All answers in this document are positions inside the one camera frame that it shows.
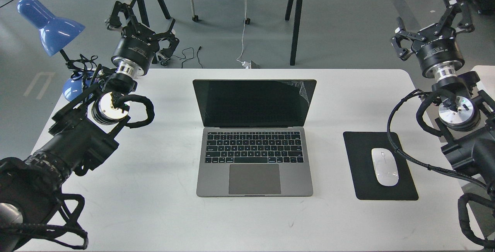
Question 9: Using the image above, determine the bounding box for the blue desk lamp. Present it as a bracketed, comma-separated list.
[17, 0, 94, 102]

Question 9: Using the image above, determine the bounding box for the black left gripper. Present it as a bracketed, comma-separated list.
[105, 0, 180, 76]

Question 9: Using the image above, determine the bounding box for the white charger cable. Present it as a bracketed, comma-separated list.
[236, 0, 249, 65]

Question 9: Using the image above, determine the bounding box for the white power adapter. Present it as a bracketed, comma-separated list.
[241, 60, 260, 69]

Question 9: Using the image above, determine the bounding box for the white computer mouse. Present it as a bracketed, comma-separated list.
[371, 148, 398, 187]

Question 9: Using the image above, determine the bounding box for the black mouse pad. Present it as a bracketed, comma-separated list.
[343, 131, 418, 201]

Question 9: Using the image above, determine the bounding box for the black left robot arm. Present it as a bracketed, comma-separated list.
[0, 2, 179, 252]

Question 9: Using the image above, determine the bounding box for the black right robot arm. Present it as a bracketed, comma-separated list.
[387, 0, 495, 250]

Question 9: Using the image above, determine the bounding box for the grey open laptop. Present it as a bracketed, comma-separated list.
[193, 79, 317, 197]

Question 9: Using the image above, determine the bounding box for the black cable on floor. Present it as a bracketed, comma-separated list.
[170, 46, 204, 69]

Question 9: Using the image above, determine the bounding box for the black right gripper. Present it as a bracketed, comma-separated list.
[391, 0, 475, 79]

